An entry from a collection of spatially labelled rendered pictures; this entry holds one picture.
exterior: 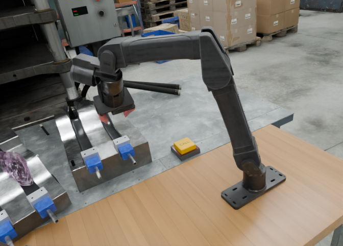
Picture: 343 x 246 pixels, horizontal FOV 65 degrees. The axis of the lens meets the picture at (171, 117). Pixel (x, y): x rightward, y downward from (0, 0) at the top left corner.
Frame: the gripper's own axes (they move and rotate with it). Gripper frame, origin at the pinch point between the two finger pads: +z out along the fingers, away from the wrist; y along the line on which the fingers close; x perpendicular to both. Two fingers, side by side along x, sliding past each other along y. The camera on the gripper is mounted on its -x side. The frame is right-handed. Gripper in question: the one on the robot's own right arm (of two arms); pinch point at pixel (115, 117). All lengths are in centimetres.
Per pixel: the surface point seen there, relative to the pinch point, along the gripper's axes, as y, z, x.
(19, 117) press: 36, 60, -60
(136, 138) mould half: -5.5, 11.6, 3.5
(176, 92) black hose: -42, 36, -26
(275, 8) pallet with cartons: -366, 181, -222
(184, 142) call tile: -21.1, 13.3, 11.3
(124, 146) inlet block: -0.3, 8.4, 6.3
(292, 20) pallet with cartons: -414, 208, -211
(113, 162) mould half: 4.8, 11.7, 8.5
